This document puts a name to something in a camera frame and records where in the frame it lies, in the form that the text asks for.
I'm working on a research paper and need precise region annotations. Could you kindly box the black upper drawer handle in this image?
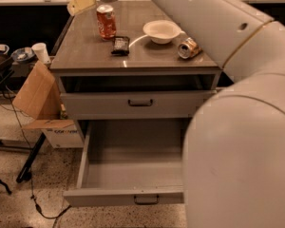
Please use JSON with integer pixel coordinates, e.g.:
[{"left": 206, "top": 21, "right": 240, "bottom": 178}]
[{"left": 127, "top": 99, "right": 153, "bottom": 107}]

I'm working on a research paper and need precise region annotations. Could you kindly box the black drawer handle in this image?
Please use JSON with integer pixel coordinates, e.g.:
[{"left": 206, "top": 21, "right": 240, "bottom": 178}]
[
  {"left": 134, "top": 195, "right": 160, "bottom": 205},
  {"left": 127, "top": 99, "right": 153, "bottom": 107}
]

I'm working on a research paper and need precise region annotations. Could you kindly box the grey drawer cabinet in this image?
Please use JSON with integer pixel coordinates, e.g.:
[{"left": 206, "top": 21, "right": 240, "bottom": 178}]
[{"left": 50, "top": 0, "right": 221, "bottom": 137}]

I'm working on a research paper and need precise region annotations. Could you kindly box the blue bowl with item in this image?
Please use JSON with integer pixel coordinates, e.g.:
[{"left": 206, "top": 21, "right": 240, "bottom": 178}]
[{"left": 11, "top": 47, "right": 35, "bottom": 64}]

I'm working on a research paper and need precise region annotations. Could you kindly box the black snack packet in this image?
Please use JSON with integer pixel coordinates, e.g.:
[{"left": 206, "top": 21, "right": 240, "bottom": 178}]
[{"left": 111, "top": 36, "right": 130, "bottom": 55}]

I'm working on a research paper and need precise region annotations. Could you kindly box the closed grey upper drawer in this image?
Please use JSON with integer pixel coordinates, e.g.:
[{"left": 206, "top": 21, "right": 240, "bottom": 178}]
[{"left": 61, "top": 90, "right": 216, "bottom": 120}]

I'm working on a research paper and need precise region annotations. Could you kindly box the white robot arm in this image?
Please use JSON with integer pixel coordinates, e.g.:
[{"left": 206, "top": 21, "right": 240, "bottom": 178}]
[{"left": 101, "top": 0, "right": 285, "bottom": 228}]

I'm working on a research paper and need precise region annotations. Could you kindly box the black floor cable left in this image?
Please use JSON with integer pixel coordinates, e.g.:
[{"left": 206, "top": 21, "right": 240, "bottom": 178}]
[{"left": 0, "top": 88, "right": 72, "bottom": 221}]

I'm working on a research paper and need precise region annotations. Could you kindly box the open grey middle drawer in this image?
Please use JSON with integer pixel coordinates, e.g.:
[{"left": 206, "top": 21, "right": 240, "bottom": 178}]
[{"left": 64, "top": 119, "right": 188, "bottom": 207}]

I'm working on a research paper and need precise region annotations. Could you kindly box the black table leg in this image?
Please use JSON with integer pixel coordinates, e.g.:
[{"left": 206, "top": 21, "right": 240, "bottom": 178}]
[{"left": 16, "top": 133, "right": 46, "bottom": 183}]

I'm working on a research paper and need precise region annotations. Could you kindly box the black middle drawer handle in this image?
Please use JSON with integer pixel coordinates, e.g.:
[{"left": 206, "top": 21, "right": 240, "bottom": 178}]
[{"left": 134, "top": 195, "right": 160, "bottom": 205}]

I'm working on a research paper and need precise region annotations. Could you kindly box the brown cardboard box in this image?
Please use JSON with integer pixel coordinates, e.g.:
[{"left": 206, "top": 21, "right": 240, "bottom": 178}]
[{"left": 12, "top": 61, "right": 84, "bottom": 148}]

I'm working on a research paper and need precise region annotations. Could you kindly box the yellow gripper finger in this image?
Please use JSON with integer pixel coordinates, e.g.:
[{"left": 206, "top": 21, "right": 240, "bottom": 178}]
[{"left": 66, "top": 0, "right": 96, "bottom": 16}]

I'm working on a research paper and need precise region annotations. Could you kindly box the white paper cup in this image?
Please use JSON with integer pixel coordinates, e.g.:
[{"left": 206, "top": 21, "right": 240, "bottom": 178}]
[{"left": 31, "top": 43, "right": 50, "bottom": 64}]

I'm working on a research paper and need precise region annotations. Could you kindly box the lying gold soda can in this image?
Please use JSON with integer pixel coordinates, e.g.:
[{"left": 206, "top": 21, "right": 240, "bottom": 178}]
[{"left": 178, "top": 38, "right": 202, "bottom": 59}]

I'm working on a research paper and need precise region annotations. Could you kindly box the orange coke can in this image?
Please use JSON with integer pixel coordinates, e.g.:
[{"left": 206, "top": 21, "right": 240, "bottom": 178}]
[{"left": 96, "top": 4, "right": 117, "bottom": 40}]

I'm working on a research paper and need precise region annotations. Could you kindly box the white paper bowl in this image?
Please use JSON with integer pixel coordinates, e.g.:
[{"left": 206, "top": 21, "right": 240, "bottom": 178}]
[{"left": 142, "top": 20, "right": 181, "bottom": 45}]

